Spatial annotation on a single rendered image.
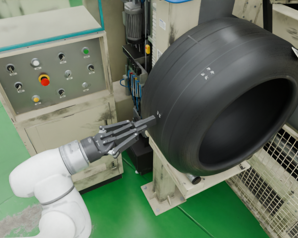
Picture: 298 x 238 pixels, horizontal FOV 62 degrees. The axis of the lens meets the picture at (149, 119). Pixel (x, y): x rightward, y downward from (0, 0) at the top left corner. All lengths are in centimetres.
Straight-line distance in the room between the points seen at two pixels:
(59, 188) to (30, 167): 9
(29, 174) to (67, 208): 14
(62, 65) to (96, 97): 26
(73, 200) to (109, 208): 126
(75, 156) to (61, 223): 18
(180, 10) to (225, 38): 27
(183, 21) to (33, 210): 173
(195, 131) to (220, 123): 53
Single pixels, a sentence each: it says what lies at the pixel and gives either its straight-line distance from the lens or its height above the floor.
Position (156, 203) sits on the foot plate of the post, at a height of 1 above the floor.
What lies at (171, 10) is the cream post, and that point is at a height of 145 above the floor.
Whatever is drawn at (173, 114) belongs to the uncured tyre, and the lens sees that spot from 73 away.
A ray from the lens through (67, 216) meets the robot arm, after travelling 74.
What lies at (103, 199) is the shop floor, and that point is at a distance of 206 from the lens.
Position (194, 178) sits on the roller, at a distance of 106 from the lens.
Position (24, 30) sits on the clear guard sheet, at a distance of 122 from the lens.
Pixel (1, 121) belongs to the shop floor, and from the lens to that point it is 297.
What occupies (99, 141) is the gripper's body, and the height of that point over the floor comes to 123.
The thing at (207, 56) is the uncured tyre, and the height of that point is 143.
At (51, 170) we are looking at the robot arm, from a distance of 73.
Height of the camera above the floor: 180
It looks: 44 degrees down
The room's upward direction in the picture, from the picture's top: straight up
